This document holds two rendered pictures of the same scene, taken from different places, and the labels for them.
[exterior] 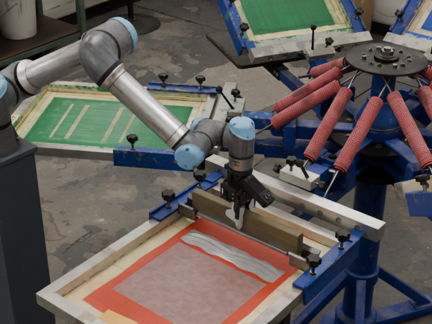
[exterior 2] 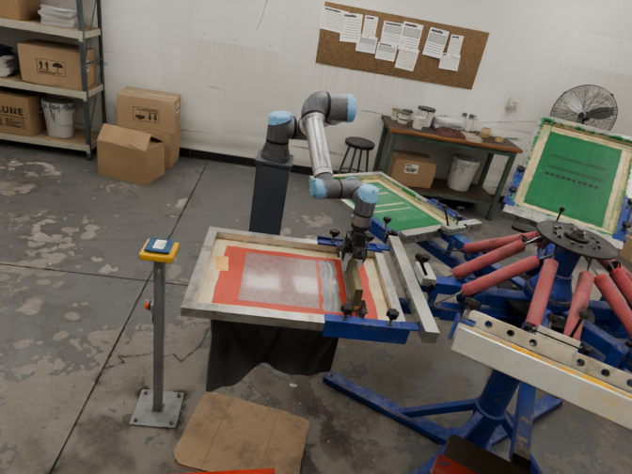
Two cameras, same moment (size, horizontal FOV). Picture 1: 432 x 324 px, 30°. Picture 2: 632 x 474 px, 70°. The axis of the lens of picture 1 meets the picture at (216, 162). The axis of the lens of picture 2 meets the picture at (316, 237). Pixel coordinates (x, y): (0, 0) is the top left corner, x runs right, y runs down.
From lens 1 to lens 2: 1.43 m
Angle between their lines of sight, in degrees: 38
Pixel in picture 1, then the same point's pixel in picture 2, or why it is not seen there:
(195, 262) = (304, 273)
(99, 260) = (259, 236)
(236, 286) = (302, 296)
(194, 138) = (327, 179)
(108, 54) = (315, 103)
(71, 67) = not seen: hidden behind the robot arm
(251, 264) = (329, 294)
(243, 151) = (358, 208)
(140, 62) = not seen: hidden behind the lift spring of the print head
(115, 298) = (240, 256)
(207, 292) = (283, 286)
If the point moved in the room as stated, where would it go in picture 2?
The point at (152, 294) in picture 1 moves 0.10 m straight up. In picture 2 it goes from (258, 267) to (260, 245)
